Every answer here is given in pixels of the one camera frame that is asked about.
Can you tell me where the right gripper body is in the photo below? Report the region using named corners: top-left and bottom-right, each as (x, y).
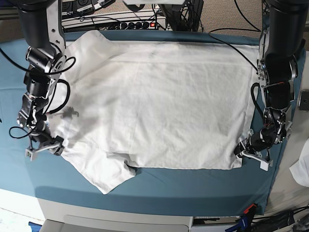
top-left (28, 126), bottom-right (57, 153)

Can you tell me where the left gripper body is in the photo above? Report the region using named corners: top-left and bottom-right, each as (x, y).
top-left (240, 129), bottom-right (274, 162)

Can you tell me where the white T-shirt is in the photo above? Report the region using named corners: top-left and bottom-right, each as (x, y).
top-left (48, 31), bottom-right (258, 194)

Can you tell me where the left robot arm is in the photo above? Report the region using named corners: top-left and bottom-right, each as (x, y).
top-left (234, 0), bottom-right (309, 164)

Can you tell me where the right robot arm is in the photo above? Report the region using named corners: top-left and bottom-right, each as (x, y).
top-left (15, 0), bottom-right (66, 160)

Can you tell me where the teal table cloth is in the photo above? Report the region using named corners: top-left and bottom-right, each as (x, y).
top-left (0, 23), bottom-right (306, 216)

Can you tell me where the white cloth at right edge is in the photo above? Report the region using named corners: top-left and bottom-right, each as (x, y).
top-left (289, 139), bottom-right (309, 188)

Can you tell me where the orange black clamp bottom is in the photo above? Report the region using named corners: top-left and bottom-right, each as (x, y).
top-left (243, 203), bottom-right (258, 217)

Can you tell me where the silver phone device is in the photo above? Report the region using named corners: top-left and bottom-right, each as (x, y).
top-left (298, 89), bottom-right (309, 112)

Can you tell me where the grey plastic bin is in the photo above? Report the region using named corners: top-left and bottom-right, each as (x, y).
top-left (40, 215), bottom-right (189, 232)

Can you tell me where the blue black clamp bottom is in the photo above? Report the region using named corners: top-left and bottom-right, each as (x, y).
top-left (225, 214), bottom-right (254, 232)

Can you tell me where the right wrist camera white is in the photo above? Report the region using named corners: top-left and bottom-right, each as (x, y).
top-left (25, 147), bottom-right (38, 161)

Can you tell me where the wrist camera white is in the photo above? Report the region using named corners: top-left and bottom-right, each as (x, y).
top-left (260, 160), bottom-right (273, 172)
top-left (25, 147), bottom-right (38, 161)

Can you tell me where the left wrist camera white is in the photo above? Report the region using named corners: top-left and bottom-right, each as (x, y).
top-left (260, 160), bottom-right (273, 172)

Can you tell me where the black power strip red switch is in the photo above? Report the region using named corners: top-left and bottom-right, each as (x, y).
top-left (105, 21), bottom-right (157, 30)

